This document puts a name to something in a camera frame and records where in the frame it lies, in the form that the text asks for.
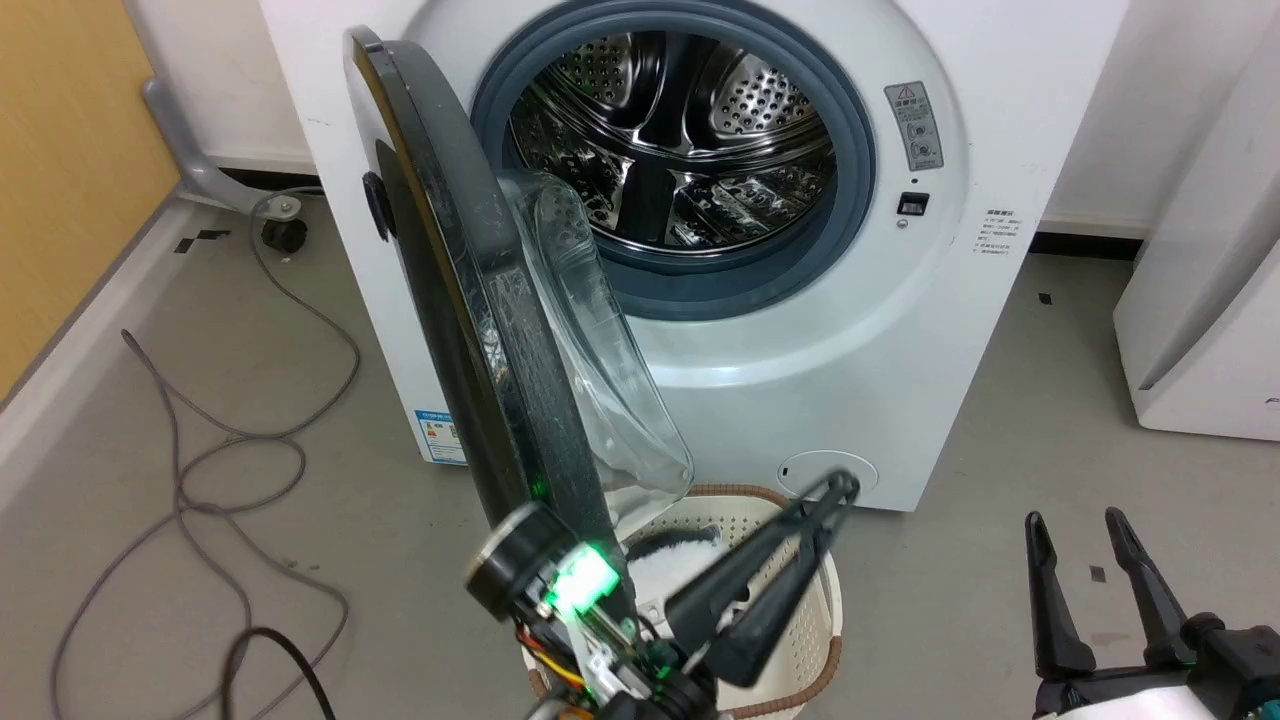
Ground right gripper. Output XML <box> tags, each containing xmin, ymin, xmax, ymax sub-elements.
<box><xmin>1024</xmin><ymin>507</ymin><xmax>1280</xmax><ymax>720</ymax></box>

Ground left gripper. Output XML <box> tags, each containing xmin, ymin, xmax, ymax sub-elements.
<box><xmin>466</xmin><ymin>471</ymin><xmax>861</xmax><ymax>720</ymax></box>

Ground black round washer door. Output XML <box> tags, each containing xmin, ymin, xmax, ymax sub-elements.
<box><xmin>343</xmin><ymin>27</ymin><xmax>694</xmax><ymax>621</ymax></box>

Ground white front-load washing machine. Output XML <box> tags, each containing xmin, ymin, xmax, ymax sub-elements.
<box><xmin>258</xmin><ymin>0</ymin><xmax>1131</xmax><ymax>513</ymax></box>

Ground grey rubber door gasket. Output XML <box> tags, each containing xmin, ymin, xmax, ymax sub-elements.
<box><xmin>470</xmin><ymin>0</ymin><xmax>878</xmax><ymax>322</ymax></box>

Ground cream perforated laundry basket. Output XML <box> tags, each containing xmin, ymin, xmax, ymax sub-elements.
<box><xmin>520</xmin><ymin>485</ymin><xmax>844</xmax><ymax>720</ymax></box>

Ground round white filter cover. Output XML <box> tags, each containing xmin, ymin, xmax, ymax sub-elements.
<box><xmin>778</xmin><ymin>450</ymin><xmax>879</xmax><ymax>502</ymax></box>

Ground white cabinet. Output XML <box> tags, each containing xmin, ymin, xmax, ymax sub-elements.
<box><xmin>1113</xmin><ymin>20</ymin><xmax>1280</xmax><ymax>442</ymax></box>

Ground blue energy label sticker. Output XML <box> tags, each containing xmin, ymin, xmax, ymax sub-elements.
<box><xmin>412</xmin><ymin>408</ymin><xmax>469</xmax><ymax>466</ymax></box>

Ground grey warning label sticker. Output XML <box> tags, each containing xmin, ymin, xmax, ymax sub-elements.
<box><xmin>884</xmin><ymin>82</ymin><xmax>944</xmax><ymax>172</ymax></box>

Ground steel perforated washer drum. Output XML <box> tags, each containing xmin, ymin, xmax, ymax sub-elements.
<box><xmin>508</xmin><ymin>30</ymin><xmax>837</xmax><ymax>251</ymax></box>

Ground grey metal stand leg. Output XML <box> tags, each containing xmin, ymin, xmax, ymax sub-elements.
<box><xmin>142</xmin><ymin>77</ymin><xmax>302</xmax><ymax>217</ymax></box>

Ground black floor cable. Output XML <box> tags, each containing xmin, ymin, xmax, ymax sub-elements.
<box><xmin>221</xmin><ymin>627</ymin><xmax>337</xmax><ymax>720</ymax></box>

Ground grey floor cable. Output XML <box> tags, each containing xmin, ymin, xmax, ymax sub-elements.
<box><xmin>50</xmin><ymin>190</ymin><xmax>362</xmax><ymax>720</ymax></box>

